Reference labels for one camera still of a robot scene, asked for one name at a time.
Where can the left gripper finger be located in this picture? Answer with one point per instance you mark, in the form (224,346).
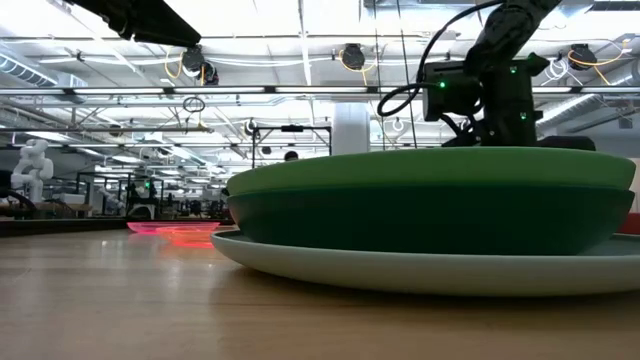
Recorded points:
(160,25)

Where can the light green plastic plate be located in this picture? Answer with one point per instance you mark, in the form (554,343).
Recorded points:
(425,170)

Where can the pink translucent plastic plate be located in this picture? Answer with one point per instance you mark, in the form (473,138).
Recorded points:
(145,228)

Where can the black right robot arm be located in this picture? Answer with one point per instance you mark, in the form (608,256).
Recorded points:
(505,30)

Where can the small white robot arm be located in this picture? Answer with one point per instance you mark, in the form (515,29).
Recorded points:
(111,199)

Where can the large white robot arm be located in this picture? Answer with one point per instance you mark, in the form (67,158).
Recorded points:
(32,165)

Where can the dark green plastic plate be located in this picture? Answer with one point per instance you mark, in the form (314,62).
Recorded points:
(425,222)

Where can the white building pillar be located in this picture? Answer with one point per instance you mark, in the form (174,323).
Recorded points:
(351,135)

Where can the person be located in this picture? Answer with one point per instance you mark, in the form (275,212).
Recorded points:
(291,156)

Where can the large pale mint plate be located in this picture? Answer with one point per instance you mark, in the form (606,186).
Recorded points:
(400,275)

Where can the wooden workbench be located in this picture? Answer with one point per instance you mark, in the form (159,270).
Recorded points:
(50,207)

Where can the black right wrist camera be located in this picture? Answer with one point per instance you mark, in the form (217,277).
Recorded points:
(450,90)

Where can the silver ventilation duct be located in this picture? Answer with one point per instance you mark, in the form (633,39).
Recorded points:
(575,112)

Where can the grey slotted ceiling duct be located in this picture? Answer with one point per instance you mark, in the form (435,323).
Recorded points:
(25,72)

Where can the black metal frame stand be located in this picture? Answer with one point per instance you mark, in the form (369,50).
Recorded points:
(292,128)

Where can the black workstation frame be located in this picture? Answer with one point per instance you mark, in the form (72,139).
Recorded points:
(145,202)

